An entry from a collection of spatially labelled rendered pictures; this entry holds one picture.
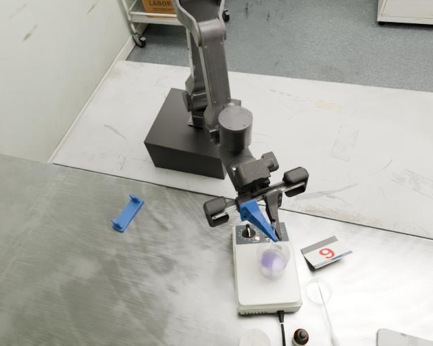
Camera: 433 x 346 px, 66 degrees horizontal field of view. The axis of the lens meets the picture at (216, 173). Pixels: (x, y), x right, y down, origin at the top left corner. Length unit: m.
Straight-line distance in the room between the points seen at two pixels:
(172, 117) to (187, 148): 0.12
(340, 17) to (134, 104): 2.28
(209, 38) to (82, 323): 0.66
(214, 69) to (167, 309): 0.52
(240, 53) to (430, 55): 1.34
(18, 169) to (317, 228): 0.88
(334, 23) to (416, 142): 2.11
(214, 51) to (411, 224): 0.61
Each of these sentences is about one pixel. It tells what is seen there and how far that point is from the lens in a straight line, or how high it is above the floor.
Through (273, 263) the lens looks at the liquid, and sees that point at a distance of 0.69.
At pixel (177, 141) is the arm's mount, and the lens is 0.87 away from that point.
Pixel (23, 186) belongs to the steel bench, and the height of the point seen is 0.90.
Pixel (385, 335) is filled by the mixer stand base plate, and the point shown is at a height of 0.91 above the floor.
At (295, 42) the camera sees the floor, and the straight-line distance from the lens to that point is 2.85.
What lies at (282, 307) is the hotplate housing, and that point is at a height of 0.96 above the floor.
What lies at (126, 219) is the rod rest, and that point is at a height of 0.91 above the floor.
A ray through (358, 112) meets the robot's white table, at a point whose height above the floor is 0.90.
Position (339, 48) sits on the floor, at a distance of 2.82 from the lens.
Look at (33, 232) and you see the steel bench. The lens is 1.02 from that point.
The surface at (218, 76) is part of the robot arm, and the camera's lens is 0.61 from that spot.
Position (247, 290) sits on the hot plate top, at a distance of 0.70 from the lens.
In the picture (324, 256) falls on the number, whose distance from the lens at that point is 0.80.
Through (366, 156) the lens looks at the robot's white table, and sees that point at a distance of 0.98.
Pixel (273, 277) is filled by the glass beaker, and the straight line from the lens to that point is 0.68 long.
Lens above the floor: 1.67
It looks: 56 degrees down
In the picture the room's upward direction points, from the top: 12 degrees counter-clockwise
